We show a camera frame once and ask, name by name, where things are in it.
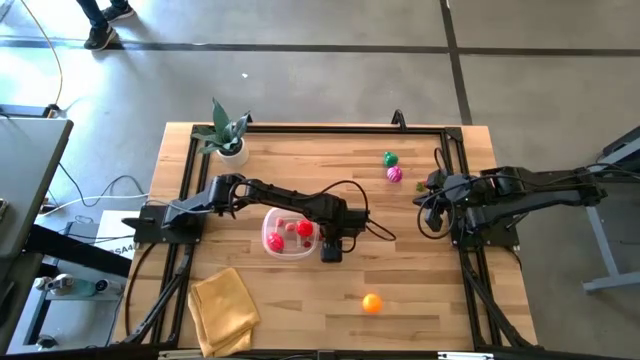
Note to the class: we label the folded yellow cloth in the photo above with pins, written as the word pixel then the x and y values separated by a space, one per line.
pixel 222 310

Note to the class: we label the green plant in white pot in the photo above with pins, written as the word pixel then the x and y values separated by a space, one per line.
pixel 235 155

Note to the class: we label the black aluminium table frame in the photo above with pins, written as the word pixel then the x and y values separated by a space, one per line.
pixel 350 129

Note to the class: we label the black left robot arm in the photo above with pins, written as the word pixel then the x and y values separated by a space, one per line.
pixel 280 195

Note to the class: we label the round red toy tomato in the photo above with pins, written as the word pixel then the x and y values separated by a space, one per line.
pixel 305 228

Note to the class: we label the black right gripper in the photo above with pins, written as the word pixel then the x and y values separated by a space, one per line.
pixel 447 192

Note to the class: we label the orange toy fruit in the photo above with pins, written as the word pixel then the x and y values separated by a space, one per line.
pixel 372 303

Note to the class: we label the clear plastic tupperware container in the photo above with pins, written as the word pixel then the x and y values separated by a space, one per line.
pixel 290 252

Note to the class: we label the green toy bell pepper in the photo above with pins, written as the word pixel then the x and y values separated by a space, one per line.
pixel 390 159

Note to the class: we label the blue-grey metal table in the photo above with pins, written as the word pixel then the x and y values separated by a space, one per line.
pixel 612 282

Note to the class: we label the person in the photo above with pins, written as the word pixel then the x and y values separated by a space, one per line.
pixel 100 30

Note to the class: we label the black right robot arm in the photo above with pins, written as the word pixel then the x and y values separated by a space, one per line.
pixel 530 195

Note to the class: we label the small green leafy toy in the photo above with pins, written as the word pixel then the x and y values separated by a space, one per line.
pixel 420 187

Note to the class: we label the purple white striped toy onion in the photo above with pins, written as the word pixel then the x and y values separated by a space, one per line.
pixel 394 174

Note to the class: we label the grey desk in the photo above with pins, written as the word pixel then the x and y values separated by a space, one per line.
pixel 25 175

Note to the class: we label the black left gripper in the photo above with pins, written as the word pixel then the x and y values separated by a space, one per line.
pixel 332 251

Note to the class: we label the white printed sheet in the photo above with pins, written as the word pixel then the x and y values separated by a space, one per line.
pixel 107 225

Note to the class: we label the teal water bottle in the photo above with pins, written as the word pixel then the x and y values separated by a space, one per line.
pixel 75 287

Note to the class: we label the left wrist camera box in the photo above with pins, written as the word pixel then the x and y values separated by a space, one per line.
pixel 357 220

